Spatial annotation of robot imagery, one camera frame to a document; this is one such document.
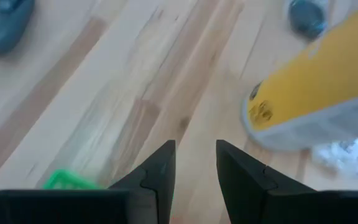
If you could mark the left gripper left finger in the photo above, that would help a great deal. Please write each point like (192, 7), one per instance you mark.
(154, 186)

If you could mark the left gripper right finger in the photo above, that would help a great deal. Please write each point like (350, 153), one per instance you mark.
(244, 193)

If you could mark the white yellow wipes canister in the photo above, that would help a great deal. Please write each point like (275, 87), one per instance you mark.
(315, 81)

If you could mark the dark grey toiletry bottle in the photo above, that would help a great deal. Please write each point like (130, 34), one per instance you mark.
(2, 25)

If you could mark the green plastic basket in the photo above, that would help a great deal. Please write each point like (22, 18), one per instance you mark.
(64, 182)

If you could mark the white cotton assortment clear bag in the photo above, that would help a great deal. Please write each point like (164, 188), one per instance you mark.
(340, 155)

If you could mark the blue object top right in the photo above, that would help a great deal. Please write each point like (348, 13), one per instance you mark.
(306, 18)

